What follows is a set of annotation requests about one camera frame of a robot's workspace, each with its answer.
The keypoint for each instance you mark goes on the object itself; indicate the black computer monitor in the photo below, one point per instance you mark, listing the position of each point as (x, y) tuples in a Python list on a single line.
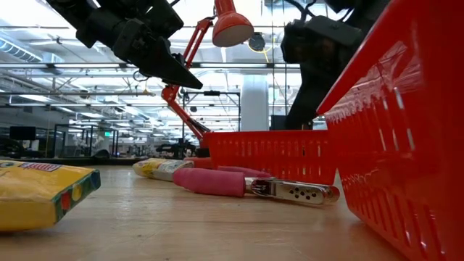
[(22, 133)]

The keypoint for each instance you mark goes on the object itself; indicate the red plastic basket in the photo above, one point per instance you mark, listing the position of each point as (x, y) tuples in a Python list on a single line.
[(275, 152), (398, 145)]

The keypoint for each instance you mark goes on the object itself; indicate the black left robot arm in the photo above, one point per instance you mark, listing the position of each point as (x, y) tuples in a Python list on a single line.
[(79, 7)]

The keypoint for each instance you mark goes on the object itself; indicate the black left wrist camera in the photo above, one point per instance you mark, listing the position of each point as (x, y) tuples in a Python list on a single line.
[(163, 18)]

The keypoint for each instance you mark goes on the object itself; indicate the red desk lamp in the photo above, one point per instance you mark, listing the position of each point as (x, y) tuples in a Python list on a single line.
[(232, 25)]

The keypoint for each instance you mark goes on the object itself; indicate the black framed enclosure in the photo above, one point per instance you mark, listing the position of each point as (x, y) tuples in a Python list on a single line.
[(90, 127)]

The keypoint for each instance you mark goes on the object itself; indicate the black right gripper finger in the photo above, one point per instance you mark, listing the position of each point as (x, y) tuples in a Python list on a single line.
[(306, 105)]

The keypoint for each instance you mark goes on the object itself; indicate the white building pillar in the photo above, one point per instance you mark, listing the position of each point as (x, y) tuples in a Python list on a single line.
[(254, 105)]

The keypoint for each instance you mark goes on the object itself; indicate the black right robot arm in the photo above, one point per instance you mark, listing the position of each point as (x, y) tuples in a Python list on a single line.
[(362, 11)]

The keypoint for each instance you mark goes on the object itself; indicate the black box-shaped equipment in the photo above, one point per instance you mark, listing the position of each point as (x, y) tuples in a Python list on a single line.
[(277, 123)]

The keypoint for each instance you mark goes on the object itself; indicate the distant black robot equipment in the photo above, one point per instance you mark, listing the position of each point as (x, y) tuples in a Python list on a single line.
[(175, 149)]

